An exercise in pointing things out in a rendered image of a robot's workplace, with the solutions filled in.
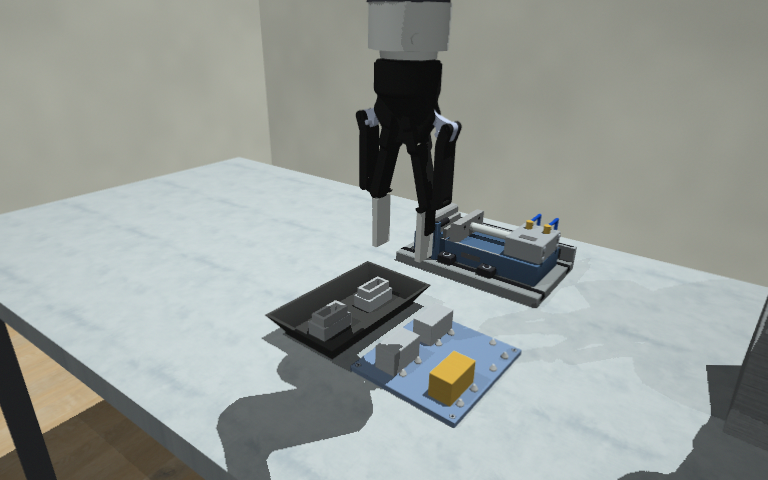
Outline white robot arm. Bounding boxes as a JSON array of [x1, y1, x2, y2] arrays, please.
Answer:
[[366, 0, 453, 61]]

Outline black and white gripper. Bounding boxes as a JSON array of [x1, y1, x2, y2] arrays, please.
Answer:
[[356, 58, 462, 263]]

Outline yellow rectangular block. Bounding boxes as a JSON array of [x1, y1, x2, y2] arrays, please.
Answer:
[[428, 351, 476, 407]]

